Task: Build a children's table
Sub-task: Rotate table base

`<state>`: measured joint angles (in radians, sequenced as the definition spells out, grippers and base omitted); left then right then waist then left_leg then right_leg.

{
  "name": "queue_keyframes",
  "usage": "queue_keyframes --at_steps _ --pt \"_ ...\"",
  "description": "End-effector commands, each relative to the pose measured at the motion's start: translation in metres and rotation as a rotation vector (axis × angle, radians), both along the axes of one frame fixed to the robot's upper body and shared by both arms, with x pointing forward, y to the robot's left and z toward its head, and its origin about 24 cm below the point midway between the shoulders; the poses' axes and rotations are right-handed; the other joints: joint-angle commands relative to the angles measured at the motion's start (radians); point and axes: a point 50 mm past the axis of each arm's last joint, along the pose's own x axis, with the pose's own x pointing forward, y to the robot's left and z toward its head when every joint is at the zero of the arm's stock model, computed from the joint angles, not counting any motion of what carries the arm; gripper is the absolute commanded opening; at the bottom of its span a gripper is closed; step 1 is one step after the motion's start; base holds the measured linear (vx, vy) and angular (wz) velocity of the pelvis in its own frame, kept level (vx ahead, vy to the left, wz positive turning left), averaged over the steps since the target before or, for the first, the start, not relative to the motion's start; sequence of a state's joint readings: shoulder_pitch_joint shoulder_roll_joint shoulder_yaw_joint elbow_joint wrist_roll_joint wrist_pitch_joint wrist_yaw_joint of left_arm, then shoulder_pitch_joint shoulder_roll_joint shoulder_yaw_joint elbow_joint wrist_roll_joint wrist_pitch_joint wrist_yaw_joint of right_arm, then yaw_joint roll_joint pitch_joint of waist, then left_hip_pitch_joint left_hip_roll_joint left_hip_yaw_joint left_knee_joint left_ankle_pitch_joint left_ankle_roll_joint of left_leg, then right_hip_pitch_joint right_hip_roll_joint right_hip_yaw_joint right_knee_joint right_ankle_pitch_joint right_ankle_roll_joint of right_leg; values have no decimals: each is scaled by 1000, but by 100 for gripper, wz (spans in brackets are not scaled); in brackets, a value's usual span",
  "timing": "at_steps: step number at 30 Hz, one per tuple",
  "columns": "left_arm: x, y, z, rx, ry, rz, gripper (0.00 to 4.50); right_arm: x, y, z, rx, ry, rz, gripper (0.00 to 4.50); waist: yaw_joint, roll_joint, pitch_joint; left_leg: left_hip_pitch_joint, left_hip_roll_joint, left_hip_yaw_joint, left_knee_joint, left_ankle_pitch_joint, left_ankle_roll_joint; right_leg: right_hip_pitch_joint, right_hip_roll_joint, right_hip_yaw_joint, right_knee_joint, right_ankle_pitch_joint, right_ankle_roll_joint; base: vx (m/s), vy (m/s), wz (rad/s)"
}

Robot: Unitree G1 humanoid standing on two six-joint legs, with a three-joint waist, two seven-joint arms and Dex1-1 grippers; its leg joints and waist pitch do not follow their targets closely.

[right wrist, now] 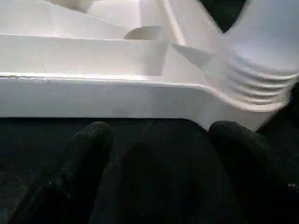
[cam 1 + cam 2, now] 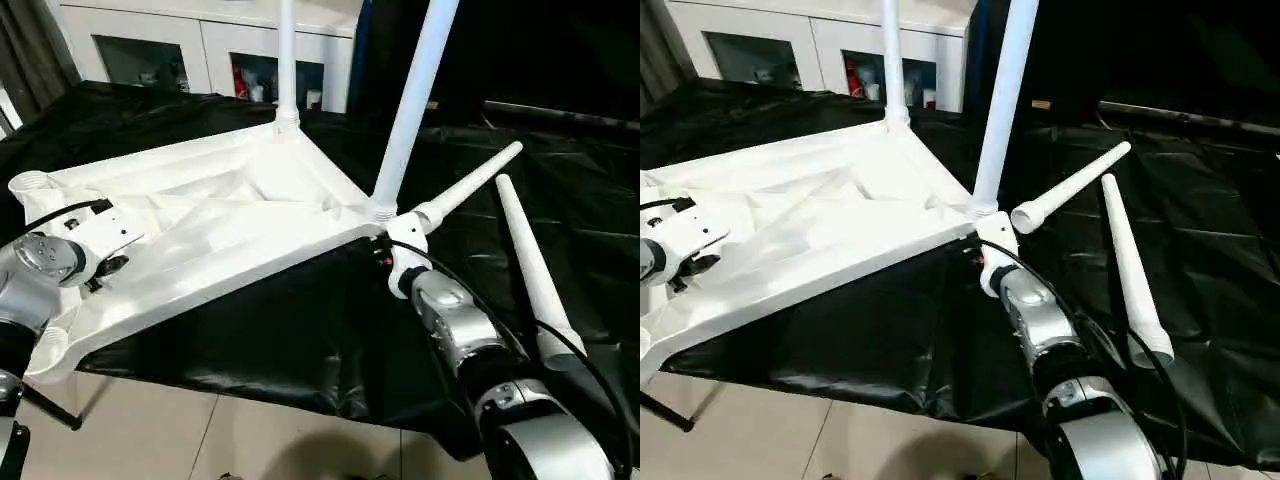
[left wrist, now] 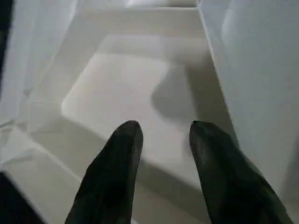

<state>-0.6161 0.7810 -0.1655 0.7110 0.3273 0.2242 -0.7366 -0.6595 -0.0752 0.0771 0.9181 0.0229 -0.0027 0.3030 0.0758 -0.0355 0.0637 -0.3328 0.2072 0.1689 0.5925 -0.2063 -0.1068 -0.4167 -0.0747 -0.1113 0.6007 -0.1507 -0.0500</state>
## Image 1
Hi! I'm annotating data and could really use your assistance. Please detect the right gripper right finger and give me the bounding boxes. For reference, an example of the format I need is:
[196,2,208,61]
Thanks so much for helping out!
[207,120,299,224]

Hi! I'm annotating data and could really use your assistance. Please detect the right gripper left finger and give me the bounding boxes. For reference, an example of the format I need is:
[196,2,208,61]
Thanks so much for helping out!
[7,121,114,224]

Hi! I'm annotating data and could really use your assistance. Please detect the black work mat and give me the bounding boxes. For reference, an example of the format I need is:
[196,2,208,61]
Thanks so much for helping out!
[0,0,299,224]

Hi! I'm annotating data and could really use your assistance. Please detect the white plastic table top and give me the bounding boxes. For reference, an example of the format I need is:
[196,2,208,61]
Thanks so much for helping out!
[0,0,290,132]

